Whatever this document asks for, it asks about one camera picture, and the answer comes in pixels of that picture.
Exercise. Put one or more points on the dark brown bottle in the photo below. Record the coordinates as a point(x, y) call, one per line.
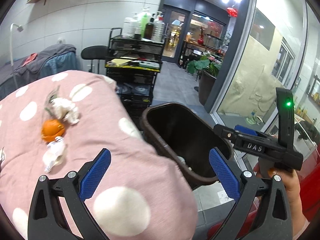
point(149, 29)

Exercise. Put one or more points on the right hand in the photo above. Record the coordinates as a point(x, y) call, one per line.
point(292, 187)

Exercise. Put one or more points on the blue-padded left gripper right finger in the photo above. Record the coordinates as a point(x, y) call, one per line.
point(273, 218)

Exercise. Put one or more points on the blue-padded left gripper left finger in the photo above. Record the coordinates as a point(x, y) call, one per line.
point(47, 219)

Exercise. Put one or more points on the brown trash bin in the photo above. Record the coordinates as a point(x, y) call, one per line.
point(178, 133)

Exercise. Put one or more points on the red cloth on bed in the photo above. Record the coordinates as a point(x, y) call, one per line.
point(29, 59)

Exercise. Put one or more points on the clear plastic bottle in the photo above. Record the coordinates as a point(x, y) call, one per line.
point(158, 29)

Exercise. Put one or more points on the potted green plant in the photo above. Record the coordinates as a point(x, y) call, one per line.
point(207, 68)

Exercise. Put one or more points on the green bottle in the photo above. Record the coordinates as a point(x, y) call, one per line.
point(143, 22)

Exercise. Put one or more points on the dark blue massage bed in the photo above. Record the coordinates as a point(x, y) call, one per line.
point(52, 60)

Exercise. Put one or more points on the white pump bottle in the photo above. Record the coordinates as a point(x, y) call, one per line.
point(127, 30)

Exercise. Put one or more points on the white tissue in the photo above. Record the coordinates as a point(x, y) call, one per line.
point(65, 110)

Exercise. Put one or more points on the red hanging ornament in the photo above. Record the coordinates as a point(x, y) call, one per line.
point(232, 12)

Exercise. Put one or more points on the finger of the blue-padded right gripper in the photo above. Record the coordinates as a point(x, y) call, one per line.
point(245, 130)

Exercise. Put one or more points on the clear green snack wrapper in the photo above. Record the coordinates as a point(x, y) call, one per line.
point(48, 105)

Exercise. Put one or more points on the black metal cart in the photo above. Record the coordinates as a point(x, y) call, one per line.
point(134, 64)

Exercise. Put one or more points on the orange peel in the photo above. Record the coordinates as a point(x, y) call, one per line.
point(51, 129)

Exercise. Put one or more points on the pink polka dot blanket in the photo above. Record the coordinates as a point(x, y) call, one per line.
point(141, 195)

